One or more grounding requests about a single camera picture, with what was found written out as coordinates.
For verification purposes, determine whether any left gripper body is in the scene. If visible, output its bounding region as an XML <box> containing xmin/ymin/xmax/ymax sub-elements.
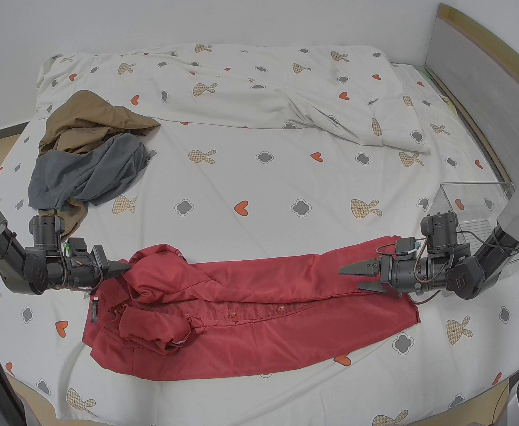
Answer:
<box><xmin>64</xmin><ymin>244</ymin><xmax>110</xmax><ymax>289</ymax></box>

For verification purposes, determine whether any bed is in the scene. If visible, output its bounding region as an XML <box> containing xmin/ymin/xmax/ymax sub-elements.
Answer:
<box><xmin>0</xmin><ymin>3</ymin><xmax>519</xmax><ymax>426</ymax></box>

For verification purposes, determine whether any clear plastic box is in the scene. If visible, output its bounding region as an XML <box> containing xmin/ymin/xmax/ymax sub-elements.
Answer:
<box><xmin>428</xmin><ymin>182</ymin><xmax>519</xmax><ymax>278</ymax></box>

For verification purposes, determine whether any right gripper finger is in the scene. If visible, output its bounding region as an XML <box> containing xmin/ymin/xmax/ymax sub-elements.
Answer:
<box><xmin>356</xmin><ymin>280</ymin><xmax>396</xmax><ymax>295</ymax></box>
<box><xmin>338</xmin><ymin>259</ymin><xmax>383</xmax><ymax>278</ymax></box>

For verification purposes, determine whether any white printed quilt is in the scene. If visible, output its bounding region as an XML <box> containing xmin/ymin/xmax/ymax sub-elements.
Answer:
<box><xmin>35</xmin><ymin>43</ymin><xmax>433</xmax><ymax>154</ymax></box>

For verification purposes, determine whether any black cable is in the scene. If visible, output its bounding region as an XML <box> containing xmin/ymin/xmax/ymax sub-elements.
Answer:
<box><xmin>408</xmin><ymin>231</ymin><xmax>519</xmax><ymax>306</ymax></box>

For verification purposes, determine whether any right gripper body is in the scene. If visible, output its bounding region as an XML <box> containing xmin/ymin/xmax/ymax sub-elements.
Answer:
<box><xmin>379</xmin><ymin>254</ymin><xmax>425</xmax><ymax>299</ymax></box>

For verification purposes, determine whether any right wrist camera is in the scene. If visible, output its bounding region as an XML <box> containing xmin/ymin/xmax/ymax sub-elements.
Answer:
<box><xmin>395</xmin><ymin>237</ymin><xmax>420</xmax><ymax>257</ymax></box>

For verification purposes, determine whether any brown garment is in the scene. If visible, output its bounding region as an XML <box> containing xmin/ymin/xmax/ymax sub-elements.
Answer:
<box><xmin>38</xmin><ymin>90</ymin><xmax>162</xmax><ymax>234</ymax></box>

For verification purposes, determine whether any grey garment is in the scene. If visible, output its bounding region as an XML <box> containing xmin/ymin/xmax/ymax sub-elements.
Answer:
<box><xmin>28</xmin><ymin>133</ymin><xmax>150</xmax><ymax>212</ymax></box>

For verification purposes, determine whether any red shirt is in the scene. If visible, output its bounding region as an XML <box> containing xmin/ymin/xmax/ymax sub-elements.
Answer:
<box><xmin>81</xmin><ymin>235</ymin><xmax>421</xmax><ymax>381</ymax></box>

